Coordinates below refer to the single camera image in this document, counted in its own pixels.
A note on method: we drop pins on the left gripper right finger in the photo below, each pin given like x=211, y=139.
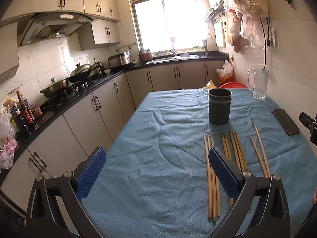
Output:
x=271, y=217

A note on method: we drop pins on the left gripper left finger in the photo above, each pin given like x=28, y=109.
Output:
x=55, y=206

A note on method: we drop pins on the wooden chopstick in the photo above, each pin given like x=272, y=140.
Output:
x=235, y=151
x=265, y=173
x=229, y=148
x=214, y=196
x=217, y=185
x=243, y=168
x=242, y=151
x=209, y=180
x=262, y=149
x=223, y=142

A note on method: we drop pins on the kitchen window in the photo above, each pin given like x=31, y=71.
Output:
x=170, y=25

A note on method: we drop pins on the person's right hand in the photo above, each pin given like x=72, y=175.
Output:
x=314, y=199

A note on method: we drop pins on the black smartphone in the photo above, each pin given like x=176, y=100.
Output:
x=286, y=122

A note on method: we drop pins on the clear glass mug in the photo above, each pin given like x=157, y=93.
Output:
x=260, y=82

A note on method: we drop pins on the sauce bottle red label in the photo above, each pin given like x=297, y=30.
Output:
x=24, y=110

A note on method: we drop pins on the blue table cloth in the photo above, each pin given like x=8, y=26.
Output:
x=154, y=181

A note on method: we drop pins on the red plastic basin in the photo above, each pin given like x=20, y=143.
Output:
x=233, y=85

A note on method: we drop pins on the dark utensil holder cup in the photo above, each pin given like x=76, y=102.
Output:
x=219, y=106

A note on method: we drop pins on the bag on floor corner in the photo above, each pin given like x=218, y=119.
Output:
x=226, y=73

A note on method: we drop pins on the steel pot on stove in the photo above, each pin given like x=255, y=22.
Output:
x=55, y=87

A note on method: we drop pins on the yellow plastic bag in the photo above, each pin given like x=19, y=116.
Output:
x=210, y=85

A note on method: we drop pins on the black wok with lid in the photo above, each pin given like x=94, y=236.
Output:
x=82, y=71

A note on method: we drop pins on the black kettle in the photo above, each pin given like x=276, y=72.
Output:
x=97, y=69

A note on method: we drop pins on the hanging plastic bags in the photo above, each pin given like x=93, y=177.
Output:
x=244, y=19

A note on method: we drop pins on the silver rice cooker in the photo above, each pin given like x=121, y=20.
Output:
x=121, y=59

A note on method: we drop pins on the brown clay pot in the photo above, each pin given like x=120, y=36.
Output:
x=145, y=55

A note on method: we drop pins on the steel range hood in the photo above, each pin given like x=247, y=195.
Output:
x=52, y=25

